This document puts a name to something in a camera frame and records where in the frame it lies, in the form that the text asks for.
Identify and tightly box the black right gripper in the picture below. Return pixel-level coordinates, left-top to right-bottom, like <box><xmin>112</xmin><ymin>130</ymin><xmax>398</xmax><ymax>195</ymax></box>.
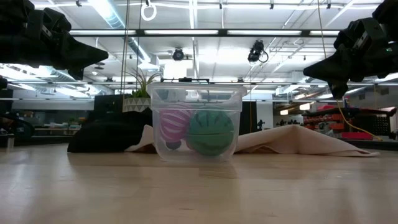
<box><xmin>302</xmin><ymin>17</ymin><xmax>398</xmax><ymax>100</ymax></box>

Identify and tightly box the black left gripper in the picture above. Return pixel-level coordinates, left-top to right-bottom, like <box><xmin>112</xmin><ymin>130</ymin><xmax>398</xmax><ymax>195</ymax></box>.
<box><xmin>0</xmin><ymin>7</ymin><xmax>109</xmax><ymax>81</ymax></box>

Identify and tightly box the pink white striped produce toy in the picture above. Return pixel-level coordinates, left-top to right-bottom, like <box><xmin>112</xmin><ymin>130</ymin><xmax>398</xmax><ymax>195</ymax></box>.
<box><xmin>159</xmin><ymin>103</ymin><xmax>194</xmax><ymax>144</ymax></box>

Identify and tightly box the dark purple produce toy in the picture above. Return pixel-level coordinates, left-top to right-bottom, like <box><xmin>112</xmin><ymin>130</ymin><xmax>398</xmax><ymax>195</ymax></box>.
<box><xmin>165</xmin><ymin>140</ymin><xmax>183</xmax><ymax>151</ymax></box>

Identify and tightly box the green striped melon toy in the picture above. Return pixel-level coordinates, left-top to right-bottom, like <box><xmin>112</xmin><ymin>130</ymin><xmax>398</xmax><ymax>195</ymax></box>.
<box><xmin>185</xmin><ymin>106</ymin><xmax>235</xmax><ymax>157</ymax></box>

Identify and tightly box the clear plastic tupperware container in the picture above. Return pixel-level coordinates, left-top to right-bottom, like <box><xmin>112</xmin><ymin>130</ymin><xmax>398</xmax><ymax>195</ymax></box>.
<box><xmin>146</xmin><ymin>82</ymin><xmax>249</xmax><ymax>162</ymax></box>

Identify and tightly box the black box speaker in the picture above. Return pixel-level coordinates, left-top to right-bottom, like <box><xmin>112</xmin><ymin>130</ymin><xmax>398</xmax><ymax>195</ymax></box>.
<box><xmin>93</xmin><ymin>94</ymin><xmax>126</xmax><ymax>121</ymax></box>

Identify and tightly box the red storage bin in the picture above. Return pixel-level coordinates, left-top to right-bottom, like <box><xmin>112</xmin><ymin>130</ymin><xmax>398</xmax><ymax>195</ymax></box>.
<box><xmin>340</xmin><ymin>131</ymin><xmax>374</xmax><ymax>141</ymax></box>

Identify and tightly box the succulent in white geometric pot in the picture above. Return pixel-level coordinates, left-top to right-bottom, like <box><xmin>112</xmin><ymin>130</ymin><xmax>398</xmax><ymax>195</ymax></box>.
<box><xmin>123</xmin><ymin>68</ymin><xmax>162</xmax><ymax>113</ymax></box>

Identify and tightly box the beige cloth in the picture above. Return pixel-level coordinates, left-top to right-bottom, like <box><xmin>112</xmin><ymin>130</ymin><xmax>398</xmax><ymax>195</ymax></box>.
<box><xmin>126</xmin><ymin>124</ymin><xmax>380</xmax><ymax>157</ymax></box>

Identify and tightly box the black cloth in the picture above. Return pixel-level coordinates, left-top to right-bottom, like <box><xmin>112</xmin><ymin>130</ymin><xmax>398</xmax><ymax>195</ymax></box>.
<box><xmin>67</xmin><ymin>110</ymin><xmax>155</xmax><ymax>154</ymax></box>

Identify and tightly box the black upright panel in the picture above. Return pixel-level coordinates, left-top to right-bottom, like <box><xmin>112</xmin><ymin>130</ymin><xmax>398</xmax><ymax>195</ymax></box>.
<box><xmin>241</xmin><ymin>101</ymin><xmax>258</xmax><ymax>133</ymax></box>

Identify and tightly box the dark hanging cable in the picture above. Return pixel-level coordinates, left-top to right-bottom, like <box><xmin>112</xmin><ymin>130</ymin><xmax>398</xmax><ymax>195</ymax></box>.
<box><xmin>120</xmin><ymin>0</ymin><xmax>131</xmax><ymax>95</ymax></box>

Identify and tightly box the black horizontal frame rail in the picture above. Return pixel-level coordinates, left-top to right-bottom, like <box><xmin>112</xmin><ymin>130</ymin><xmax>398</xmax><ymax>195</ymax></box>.
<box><xmin>0</xmin><ymin>81</ymin><xmax>398</xmax><ymax>86</ymax></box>

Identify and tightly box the white hanging ring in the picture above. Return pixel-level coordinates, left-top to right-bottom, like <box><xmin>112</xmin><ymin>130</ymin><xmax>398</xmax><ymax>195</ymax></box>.
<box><xmin>141</xmin><ymin>0</ymin><xmax>158</xmax><ymax>22</ymax></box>

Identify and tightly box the black ceiling camera with cable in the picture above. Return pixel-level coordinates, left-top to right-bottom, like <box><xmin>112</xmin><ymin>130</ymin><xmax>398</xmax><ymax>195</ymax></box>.
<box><xmin>247</xmin><ymin>39</ymin><xmax>269</xmax><ymax>65</ymax></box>

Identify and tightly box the black round ceiling camera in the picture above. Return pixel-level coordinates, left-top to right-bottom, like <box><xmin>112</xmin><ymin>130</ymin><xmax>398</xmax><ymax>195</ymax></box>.
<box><xmin>172</xmin><ymin>47</ymin><xmax>185</xmax><ymax>62</ymax></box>

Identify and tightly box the black clamp on rail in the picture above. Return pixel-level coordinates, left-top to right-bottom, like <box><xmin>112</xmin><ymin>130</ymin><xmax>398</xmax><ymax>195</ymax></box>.
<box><xmin>160</xmin><ymin>77</ymin><xmax>211</xmax><ymax>85</ymax></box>

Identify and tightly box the black overhead frame beam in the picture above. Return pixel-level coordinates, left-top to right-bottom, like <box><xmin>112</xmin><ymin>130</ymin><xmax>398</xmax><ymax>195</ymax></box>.
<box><xmin>68</xmin><ymin>28</ymin><xmax>342</xmax><ymax>38</ymax></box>

